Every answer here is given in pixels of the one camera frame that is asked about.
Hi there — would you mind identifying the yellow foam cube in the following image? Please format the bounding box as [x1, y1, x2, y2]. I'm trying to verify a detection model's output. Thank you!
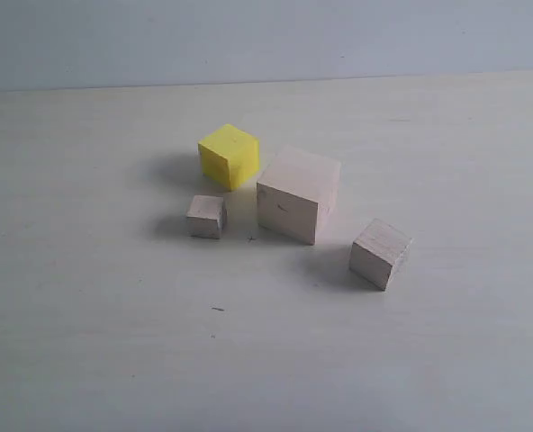
[198, 124, 260, 191]

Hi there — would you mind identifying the small wooden cube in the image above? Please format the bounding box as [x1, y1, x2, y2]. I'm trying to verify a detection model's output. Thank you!
[186, 195, 227, 239]

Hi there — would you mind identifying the medium wooden cube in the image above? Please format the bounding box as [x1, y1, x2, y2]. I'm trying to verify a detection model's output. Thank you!
[348, 219, 413, 292]

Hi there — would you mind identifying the large wooden cube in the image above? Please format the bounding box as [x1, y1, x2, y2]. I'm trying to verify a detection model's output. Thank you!
[256, 147, 341, 245]

